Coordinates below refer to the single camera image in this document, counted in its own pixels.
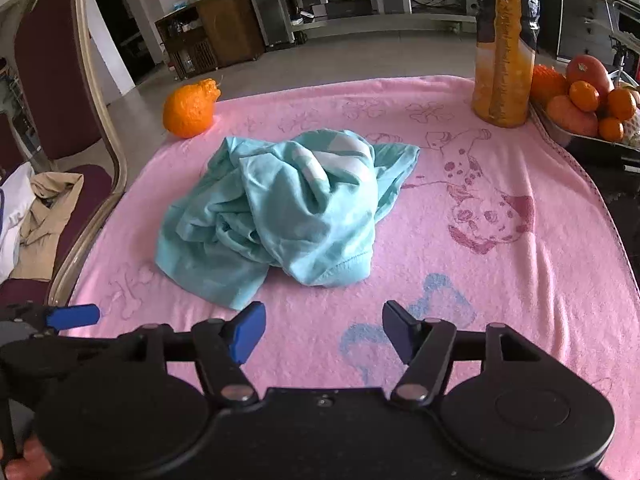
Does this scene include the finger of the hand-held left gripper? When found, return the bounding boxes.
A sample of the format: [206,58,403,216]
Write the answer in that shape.
[10,302,101,333]

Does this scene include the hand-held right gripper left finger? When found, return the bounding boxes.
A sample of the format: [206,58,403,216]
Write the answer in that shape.
[120,302,267,407]

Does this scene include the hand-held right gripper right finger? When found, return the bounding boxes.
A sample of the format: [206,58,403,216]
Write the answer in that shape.
[382,300,543,407]

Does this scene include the teal t-shirt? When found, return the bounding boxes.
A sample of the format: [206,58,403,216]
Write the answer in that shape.
[155,129,421,311]

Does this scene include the person's left hand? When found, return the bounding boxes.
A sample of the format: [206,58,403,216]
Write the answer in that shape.
[0,437,53,480]

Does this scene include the beige garment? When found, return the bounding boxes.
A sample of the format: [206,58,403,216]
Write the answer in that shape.
[10,171,85,281]

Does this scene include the pink printed blanket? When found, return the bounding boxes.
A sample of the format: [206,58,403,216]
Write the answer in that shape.
[60,76,640,480]

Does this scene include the large bumpy orange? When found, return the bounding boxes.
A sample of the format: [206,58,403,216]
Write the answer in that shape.
[162,78,221,139]

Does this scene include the metal fruit tray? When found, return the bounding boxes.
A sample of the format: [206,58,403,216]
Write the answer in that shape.
[530,100,640,163]

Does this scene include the orange juice bottle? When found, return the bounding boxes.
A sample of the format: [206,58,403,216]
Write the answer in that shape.
[471,0,542,127]

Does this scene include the dark low rack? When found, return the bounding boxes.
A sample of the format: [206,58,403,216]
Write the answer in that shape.
[155,14,221,81]

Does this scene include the pile of oranges and apples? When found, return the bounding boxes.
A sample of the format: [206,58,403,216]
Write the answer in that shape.
[530,55,640,148]

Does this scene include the wooden cabinet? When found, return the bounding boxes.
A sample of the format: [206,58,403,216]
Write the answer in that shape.
[196,0,266,68]

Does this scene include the black cabinet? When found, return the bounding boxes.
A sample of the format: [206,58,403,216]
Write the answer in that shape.
[540,0,640,63]

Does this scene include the maroon chair with gold frame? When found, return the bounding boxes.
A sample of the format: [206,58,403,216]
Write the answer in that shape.
[0,0,128,306]

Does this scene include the metal frame stand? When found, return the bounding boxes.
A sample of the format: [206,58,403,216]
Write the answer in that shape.
[605,0,640,88]

